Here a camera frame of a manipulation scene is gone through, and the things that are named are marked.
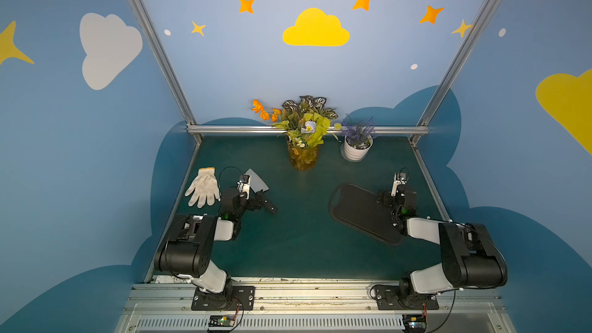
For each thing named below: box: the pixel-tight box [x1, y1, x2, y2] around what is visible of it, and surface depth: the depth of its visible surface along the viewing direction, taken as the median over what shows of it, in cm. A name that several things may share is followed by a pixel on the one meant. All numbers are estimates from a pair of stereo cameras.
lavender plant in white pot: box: [341, 113, 375, 162], surface depth 106 cm
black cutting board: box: [328, 183, 404, 246], surface depth 100 cm
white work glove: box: [185, 167, 222, 209], surface depth 103 cm
